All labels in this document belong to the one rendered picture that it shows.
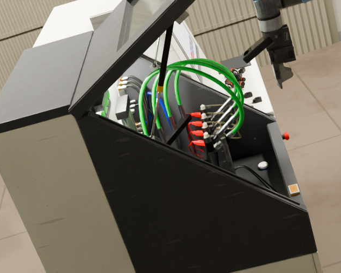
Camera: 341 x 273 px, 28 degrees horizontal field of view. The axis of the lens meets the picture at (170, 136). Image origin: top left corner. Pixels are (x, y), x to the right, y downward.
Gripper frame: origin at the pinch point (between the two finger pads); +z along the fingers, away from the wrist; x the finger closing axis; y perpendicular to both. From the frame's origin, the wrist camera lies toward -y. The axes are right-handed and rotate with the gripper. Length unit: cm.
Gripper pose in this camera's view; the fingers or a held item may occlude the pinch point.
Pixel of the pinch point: (278, 85)
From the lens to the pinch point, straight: 232.4
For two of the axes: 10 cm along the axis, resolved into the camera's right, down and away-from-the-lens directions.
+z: 2.8, 8.6, 4.3
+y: 9.6, -2.5, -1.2
